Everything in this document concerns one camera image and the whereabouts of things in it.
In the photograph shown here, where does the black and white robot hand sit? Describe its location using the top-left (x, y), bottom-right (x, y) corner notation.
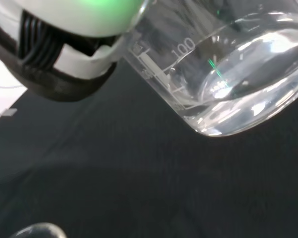
top-left (0, 0), bottom-right (149, 103)

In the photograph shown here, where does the clear glass beaker rim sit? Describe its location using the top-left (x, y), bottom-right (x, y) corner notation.
top-left (9, 222), bottom-right (67, 238)

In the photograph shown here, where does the pale board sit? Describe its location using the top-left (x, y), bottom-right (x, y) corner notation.
top-left (0, 42), bottom-right (28, 126)

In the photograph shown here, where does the small grey tab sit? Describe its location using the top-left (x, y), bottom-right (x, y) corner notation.
top-left (2, 108), bottom-right (18, 117)

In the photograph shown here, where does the black bench cloth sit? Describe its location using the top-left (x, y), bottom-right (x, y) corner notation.
top-left (0, 58), bottom-right (298, 238)

